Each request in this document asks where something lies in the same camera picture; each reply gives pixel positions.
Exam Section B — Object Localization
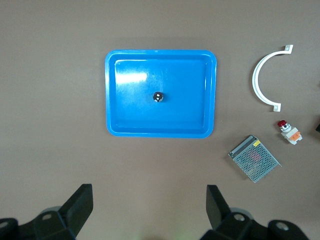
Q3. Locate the blue plastic tray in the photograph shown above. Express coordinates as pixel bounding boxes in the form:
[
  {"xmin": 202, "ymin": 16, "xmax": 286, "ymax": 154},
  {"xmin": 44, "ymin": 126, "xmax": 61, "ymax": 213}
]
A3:
[{"xmin": 104, "ymin": 49, "xmax": 218, "ymax": 139}]

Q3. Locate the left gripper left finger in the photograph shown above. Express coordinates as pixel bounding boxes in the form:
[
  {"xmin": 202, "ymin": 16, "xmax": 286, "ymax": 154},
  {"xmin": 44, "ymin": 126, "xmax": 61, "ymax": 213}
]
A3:
[{"xmin": 0, "ymin": 183, "xmax": 94, "ymax": 240}]

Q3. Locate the brown table mat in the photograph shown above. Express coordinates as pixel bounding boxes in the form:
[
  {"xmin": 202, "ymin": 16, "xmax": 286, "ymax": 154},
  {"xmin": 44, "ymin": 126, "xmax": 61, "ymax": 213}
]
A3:
[{"xmin": 0, "ymin": 0, "xmax": 320, "ymax": 240}]

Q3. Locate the red orange white push button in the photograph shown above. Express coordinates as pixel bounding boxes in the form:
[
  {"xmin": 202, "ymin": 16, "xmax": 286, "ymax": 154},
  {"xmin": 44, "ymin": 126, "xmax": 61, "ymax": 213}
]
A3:
[{"xmin": 275, "ymin": 119, "xmax": 305, "ymax": 146}]

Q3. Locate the large white curved bracket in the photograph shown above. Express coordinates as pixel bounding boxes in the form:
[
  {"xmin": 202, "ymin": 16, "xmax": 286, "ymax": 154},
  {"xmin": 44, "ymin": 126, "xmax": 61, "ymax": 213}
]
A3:
[{"xmin": 251, "ymin": 44, "xmax": 294, "ymax": 113}]

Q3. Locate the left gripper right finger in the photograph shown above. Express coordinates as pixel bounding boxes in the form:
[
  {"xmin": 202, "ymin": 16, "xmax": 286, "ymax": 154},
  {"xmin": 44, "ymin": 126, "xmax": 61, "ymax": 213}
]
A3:
[{"xmin": 206, "ymin": 184, "xmax": 311, "ymax": 240}]

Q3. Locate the metal mesh power supply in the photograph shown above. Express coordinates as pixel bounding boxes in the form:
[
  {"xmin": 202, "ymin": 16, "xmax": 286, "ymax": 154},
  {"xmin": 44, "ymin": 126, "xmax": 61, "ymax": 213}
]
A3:
[{"xmin": 227, "ymin": 134, "xmax": 283, "ymax": 184}]

